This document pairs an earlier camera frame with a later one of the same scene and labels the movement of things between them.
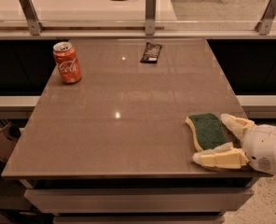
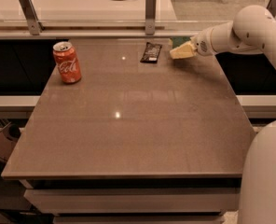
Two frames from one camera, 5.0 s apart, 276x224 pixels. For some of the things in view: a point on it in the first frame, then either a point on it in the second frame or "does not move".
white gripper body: (261, 147) to (200, 44)
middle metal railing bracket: (150, 13) does not move
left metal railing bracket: (35, 26) does not move
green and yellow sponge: (207, 130) to (178, 40)
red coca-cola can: (67, 61) does not move
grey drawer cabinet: (138, 201) does not move
